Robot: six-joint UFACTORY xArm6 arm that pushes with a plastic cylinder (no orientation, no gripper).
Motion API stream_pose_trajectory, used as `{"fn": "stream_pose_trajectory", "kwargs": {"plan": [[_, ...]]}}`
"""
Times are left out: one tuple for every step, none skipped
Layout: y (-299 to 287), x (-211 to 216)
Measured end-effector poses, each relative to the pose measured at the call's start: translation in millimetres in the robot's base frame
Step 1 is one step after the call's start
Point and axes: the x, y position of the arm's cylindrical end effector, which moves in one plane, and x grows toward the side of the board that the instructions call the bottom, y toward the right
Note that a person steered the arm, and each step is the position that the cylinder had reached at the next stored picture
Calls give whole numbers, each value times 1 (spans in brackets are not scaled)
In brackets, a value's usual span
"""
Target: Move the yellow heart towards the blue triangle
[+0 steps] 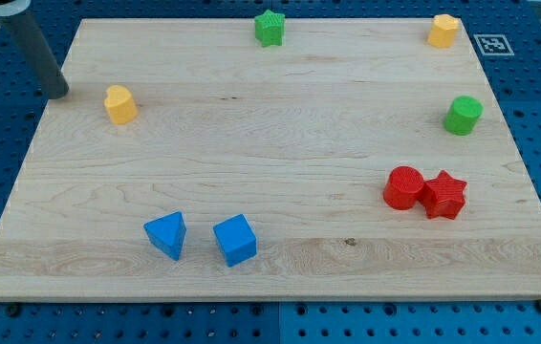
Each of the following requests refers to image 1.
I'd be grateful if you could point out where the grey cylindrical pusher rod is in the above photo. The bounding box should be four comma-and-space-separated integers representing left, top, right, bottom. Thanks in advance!
0, 7, 69, 99

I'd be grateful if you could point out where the white rod mount collar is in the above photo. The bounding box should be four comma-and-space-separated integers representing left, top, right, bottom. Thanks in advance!
0, 0, 32, 17

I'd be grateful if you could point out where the yellow heart block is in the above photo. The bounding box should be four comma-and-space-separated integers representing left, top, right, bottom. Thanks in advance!
103, 85, 139, 125

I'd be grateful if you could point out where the blue triangle block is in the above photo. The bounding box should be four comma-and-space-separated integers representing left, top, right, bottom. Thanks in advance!
143, 212, 186, 261

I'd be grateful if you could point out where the light wooden board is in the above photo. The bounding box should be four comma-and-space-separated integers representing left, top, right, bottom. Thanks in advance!
0, 18, 541, 303

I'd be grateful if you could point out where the green star block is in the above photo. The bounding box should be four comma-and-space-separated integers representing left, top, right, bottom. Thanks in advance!
254, 10, 285, 48

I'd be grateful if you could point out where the blue cube block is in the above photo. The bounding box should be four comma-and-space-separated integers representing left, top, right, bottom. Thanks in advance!
213, 214, 257, 267

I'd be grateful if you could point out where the red cylinder block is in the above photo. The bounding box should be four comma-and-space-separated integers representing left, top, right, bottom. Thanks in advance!
382, 165, 424, 210

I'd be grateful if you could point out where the yellow hexagon block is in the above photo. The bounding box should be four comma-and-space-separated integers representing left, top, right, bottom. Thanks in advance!
427, 13, 460, 48

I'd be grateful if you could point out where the green cylinder block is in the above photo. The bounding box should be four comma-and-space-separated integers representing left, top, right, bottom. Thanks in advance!
444, 96, 484, 136

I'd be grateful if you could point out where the red star block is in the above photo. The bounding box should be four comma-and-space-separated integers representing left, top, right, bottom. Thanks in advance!
419, 170, 467, 220

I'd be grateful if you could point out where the white fiducial marker tag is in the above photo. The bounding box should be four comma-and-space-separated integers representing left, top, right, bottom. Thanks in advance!
473, 33, 514, 56

